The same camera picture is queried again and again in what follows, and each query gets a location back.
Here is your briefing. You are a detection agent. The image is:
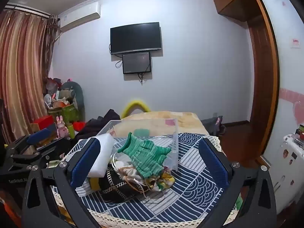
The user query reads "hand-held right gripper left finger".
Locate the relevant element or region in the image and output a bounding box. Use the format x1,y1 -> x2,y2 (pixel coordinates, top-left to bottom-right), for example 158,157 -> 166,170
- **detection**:
22,137 -> 101,228

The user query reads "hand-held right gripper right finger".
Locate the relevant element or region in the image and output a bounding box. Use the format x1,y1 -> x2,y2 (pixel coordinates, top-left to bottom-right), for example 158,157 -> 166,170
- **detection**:
198,137 -> 277,228

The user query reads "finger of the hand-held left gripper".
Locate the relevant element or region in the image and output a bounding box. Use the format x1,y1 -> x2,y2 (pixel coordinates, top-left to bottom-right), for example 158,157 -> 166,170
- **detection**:
5,128 -> 57,153
9,138 -> 72,169

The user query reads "red box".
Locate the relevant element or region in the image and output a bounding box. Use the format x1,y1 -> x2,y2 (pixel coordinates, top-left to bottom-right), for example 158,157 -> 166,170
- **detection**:
33,115 -> 55,130

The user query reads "white foam sponge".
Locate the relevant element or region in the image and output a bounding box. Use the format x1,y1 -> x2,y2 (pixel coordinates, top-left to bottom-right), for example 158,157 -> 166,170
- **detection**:
87,134 -> 115,178

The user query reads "pink bunny toy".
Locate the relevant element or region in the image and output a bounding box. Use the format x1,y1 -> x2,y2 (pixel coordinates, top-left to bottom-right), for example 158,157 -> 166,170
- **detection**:
56,115 -> 70,139

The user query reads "yellow sponge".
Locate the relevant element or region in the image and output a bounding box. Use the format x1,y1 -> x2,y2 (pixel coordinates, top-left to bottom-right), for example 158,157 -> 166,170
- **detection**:
89,177 -> 101,191

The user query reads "green box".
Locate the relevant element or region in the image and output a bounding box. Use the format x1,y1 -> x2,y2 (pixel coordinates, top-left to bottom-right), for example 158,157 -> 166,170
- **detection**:
47,104 -> 80,124

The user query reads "black clothing pile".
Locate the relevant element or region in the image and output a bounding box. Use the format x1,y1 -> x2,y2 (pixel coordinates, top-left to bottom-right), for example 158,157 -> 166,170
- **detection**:
75,109 -> 122,143

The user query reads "dark backpack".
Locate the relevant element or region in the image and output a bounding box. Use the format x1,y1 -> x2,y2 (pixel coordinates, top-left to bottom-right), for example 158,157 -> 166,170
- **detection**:
202,116 -> 226,136

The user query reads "blue white patterned tablecloth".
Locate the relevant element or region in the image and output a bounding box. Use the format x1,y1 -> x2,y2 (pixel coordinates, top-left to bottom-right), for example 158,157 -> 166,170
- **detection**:
51,133 -> 243,228

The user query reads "clear plastic box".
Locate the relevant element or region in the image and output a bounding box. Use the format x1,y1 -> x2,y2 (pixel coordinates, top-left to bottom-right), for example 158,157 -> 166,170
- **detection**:
96,118 -> 180,172

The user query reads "yellow bed blanket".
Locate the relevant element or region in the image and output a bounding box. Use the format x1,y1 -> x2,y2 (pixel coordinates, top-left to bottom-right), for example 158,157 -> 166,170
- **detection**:
114,111 -> 211,138

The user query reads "yellow green floral cloth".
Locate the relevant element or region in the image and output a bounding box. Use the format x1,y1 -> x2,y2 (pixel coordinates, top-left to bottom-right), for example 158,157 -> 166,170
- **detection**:
147,169 -> 175,192

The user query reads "green knitted glove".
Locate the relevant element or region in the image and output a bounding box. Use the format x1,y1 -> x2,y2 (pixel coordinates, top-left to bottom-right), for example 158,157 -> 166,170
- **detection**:
117,132 -> 172,178

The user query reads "striped brown curtain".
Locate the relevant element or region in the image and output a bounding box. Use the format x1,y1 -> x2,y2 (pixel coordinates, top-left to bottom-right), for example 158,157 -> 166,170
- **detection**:
0,9 -> 60,148

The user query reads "white appliance with stickers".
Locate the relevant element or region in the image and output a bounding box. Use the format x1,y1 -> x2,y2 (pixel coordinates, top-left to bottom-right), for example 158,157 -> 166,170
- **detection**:
269,134 -> 304,216

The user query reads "yellow foam arch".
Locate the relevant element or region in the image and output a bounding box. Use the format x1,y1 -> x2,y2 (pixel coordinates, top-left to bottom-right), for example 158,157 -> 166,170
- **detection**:
121,99 -> 151,119

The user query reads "wooden wardrobe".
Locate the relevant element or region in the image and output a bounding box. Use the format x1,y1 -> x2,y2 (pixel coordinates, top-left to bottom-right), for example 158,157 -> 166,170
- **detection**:
212,0 -> 280,167

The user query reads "white sliding door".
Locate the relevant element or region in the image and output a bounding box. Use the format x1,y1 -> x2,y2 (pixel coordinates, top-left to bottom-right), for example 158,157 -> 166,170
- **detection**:
257,0 -> 304,216

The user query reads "white air conditioner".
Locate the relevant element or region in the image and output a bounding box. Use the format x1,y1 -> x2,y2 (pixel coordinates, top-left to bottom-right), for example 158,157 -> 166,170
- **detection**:
58,2 -> 101,33

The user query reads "black chain bag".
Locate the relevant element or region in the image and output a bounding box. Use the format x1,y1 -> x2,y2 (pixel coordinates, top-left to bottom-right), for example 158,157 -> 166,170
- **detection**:
98,163 -> 150,204

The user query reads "white drawstring pouch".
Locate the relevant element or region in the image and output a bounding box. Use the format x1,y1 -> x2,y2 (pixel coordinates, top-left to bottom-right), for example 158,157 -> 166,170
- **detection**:
114,160 -> 143,186

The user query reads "small black wall monitor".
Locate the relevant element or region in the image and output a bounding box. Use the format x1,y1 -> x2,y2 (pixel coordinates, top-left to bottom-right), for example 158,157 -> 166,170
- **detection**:
122,51 -> 152,74

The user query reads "white curtain rail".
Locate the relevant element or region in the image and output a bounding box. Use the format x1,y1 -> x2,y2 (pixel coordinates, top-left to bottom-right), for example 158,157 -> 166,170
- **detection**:
4,2 -> 52,18

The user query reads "black wall television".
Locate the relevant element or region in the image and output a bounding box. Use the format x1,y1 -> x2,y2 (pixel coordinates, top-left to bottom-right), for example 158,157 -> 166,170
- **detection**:
110,22 -> 163,55

